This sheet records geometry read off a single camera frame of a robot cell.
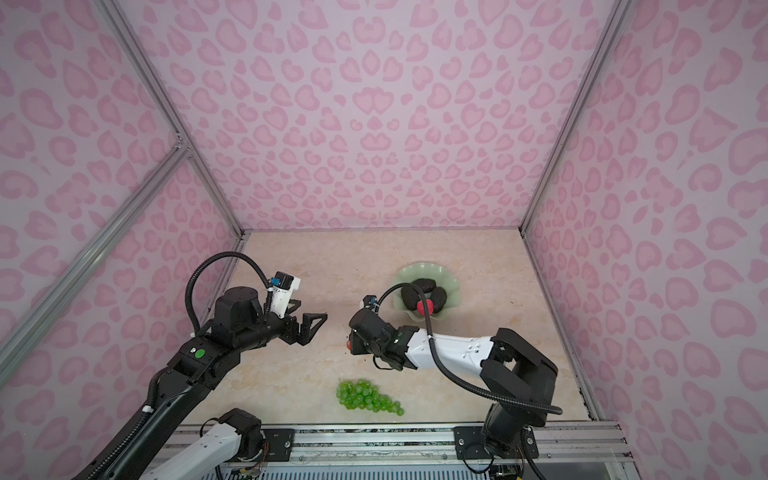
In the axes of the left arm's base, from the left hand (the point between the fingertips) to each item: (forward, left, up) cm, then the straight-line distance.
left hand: (312, 305), depth 71 cm
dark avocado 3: (+15, -34, -22) cm, 43 cm away
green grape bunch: (-15, -10, -19) cm, 27 cm away
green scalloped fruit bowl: (+22, -35, -20) cm, 46 cm away
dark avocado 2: (+21, -30, -24) cm, 44 cm away
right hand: (-1, -8, -15) cm, 17 cm away
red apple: (+12, -30, -21) cm, 39 cm away
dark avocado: (+14, -25, -20) cm, 35 cm away
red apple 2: (-3, -7, -17) cm, 19 cm away
